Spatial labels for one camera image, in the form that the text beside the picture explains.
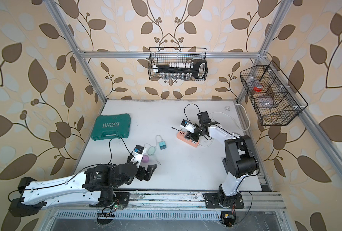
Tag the black white socket set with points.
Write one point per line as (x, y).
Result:
(194, 70)

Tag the aluminium frame rail front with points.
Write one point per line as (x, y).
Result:
(176, 205)

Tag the purple earbuds case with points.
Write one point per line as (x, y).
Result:
(145, 159)

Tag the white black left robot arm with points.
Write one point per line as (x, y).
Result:
(93, 186)

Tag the red object in basket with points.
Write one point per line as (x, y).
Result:
(257, 88)

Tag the black wire basket right wall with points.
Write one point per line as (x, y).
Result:
(280, 100)

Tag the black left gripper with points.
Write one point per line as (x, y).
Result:
(142, 176)

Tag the pink power strip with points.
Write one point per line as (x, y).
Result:
(182, 136)

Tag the green plastic tool case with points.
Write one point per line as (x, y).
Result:
(111, 126)

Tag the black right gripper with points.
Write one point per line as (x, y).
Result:
(192, 136)

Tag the teal usb charger adapter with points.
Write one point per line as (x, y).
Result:
(162, 145)

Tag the black wire basket back wall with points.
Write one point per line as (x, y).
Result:
(165, 55)

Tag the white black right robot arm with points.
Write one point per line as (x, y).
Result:
(239, 161)

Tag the mint green earbuds case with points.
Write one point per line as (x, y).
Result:
(151, 151)

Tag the black wire basket wall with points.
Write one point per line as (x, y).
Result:
(165, 55)
(280, 100)

